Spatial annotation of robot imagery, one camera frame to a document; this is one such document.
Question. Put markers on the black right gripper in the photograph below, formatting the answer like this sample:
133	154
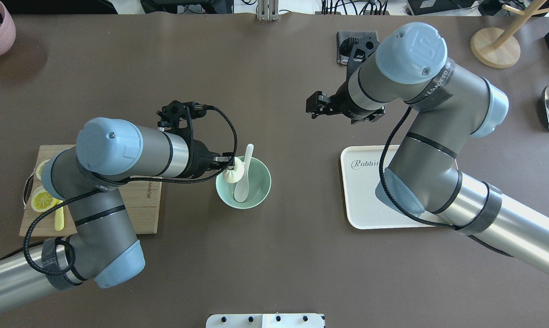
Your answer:
341	104

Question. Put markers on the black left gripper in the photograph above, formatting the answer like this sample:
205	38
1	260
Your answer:
198	160

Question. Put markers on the white steamed bun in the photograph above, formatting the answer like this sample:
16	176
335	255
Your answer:
235	174

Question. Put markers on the white ceramic soup spoon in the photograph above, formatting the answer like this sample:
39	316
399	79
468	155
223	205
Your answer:
242	186

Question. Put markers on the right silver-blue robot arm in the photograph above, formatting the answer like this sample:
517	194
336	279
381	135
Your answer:
452	105

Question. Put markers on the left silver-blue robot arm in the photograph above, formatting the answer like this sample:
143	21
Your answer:
90	236

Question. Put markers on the mint green bowl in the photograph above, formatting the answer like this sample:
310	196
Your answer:
260	182

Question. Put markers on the cream Rabbit serving tray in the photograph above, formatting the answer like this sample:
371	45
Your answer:
359	173

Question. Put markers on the bamboo cutting board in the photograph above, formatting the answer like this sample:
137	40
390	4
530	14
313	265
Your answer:
141	198

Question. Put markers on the yellow plastic knife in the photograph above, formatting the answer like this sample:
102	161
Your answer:
59	219

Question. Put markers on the wooden stand with round base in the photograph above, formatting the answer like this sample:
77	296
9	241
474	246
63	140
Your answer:
498	48

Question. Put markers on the stacked lemon slices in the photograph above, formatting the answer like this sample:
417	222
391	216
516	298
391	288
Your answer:
39	169

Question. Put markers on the lemon slice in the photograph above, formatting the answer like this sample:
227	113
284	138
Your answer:
41	201

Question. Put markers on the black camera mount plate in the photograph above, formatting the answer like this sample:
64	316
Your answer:
355	46

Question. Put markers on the aluminium frame post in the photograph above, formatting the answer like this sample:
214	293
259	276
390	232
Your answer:
267	10

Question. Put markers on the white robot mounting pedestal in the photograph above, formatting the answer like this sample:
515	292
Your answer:
266	320

